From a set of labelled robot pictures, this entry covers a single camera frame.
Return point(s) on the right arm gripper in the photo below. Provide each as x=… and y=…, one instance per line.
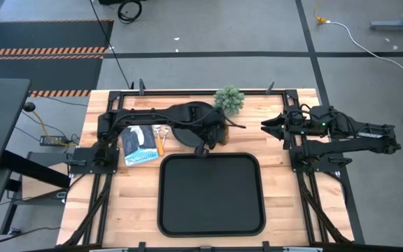
x=294, y=122

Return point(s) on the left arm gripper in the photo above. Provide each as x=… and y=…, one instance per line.
x=212, y=129

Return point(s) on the black round plate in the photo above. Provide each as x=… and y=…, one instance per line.
x=185, y=138

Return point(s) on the amber faceted glass cup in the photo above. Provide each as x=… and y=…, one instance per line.
x=225, y=137

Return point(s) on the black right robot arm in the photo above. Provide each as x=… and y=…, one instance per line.
x=362, y=134

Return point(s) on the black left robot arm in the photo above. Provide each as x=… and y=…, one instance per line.
x=142, y=117

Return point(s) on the black plastic tray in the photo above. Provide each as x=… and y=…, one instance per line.
x=210, y=196

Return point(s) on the thin dark stick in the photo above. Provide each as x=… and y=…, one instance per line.
x=238, y=125

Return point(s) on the small green artificial plant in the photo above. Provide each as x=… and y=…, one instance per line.
x=228, y=99

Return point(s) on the yellow plug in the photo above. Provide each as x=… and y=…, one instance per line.
x=321, y=19

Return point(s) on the black power adapter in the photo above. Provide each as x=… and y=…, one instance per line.
x=51, y=140

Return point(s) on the grey desk foot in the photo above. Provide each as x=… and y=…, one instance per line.
x=394, y=24

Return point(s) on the black hazard striped mat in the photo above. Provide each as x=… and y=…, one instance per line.
x=40, y=75
x=44, y=35

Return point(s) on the black round knob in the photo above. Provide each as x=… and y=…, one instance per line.
x=29, y=106

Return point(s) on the dark grey desk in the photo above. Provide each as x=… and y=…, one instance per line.
x=2, y=122

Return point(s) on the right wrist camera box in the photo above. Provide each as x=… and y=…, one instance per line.
x=318, y=117

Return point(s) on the black aluminium rig frame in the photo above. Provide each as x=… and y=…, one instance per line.
x=201, y=92

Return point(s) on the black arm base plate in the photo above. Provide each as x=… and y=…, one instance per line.
x=82, y=162
x=322, y=164

